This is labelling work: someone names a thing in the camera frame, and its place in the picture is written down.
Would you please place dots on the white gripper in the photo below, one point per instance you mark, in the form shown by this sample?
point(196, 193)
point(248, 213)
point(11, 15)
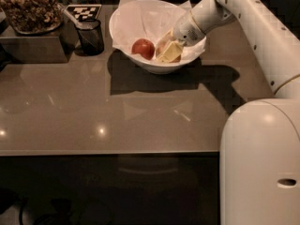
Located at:
point(187, 29)

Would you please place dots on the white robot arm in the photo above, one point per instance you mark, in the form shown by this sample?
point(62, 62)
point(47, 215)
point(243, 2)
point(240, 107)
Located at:
point(259, 154)

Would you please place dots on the red apple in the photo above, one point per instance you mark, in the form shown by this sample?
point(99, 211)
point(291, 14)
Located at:
point(144, 47)

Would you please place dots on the white bowl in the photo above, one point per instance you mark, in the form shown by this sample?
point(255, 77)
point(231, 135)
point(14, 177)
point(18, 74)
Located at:
point(162, 67)

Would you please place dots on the glass bowl of snacks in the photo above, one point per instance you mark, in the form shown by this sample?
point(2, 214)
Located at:
point(32, 17)

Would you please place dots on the white paper liner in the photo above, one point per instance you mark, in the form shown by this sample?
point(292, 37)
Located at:
point(143, 22)

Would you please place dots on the black mesh cup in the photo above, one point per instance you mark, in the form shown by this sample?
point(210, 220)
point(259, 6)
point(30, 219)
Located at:
point(90, 36)

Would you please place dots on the black white marker card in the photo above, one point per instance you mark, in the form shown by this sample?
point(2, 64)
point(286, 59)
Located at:
point(84, 12)

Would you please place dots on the white utensil in cup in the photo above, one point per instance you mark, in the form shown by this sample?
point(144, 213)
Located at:
point(70, 16)

